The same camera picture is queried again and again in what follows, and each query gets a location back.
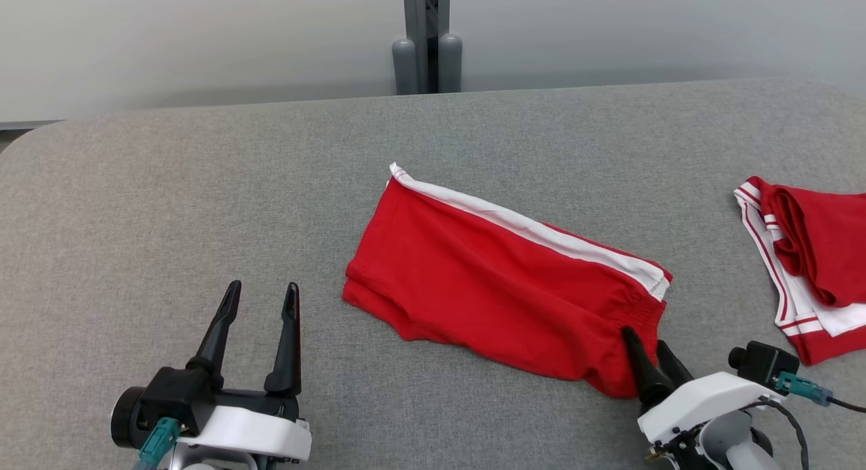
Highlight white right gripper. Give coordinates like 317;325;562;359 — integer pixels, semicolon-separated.
621;326;785;470

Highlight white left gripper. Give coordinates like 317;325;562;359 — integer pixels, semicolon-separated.
162;280;312;470

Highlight red shorts white stripe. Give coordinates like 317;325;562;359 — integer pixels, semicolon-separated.
342;162;673;399

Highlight red basketball jersey white trim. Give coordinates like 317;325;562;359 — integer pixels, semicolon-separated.
734;176;866;367

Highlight left camera cable teal plug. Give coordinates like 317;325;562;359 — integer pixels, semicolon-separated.
134;417;182;470

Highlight camera cable teal plug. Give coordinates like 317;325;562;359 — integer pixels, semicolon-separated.
773;372;866;414
134;417;182;470

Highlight right camera cable teal plug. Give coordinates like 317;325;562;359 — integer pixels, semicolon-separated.
773;372;866;414

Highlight thin black right gripper cable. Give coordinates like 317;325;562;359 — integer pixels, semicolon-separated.
744;399;810;470

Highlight grey metal wall post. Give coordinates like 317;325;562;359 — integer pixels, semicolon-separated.
403;0;451;94

